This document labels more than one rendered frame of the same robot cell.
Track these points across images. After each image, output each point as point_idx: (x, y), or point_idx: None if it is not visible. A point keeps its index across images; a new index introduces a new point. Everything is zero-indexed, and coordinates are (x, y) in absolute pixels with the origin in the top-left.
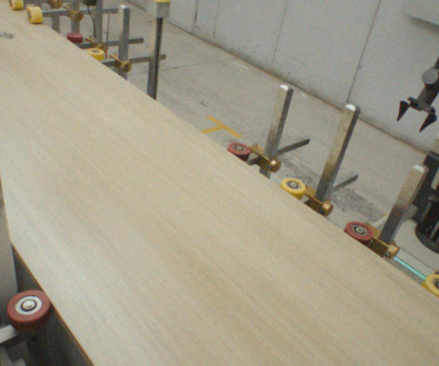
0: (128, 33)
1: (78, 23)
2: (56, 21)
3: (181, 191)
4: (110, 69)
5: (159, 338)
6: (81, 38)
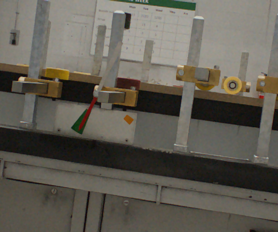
0: (33, 35)
1: (183, 87)
2: (260, 118)
3: None
4: (72, 117)
5: None
6: (117, 80)
